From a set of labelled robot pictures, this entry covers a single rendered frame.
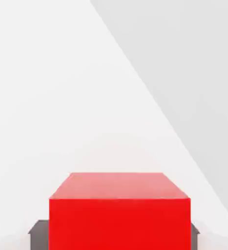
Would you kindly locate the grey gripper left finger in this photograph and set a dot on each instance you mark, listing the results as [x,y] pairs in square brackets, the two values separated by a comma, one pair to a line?
[40,235]

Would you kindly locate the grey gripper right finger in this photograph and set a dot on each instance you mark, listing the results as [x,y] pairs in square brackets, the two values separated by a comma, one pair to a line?
[194,239]

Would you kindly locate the small red cube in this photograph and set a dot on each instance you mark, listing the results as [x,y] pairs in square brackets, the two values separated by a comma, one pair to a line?
[119,222]

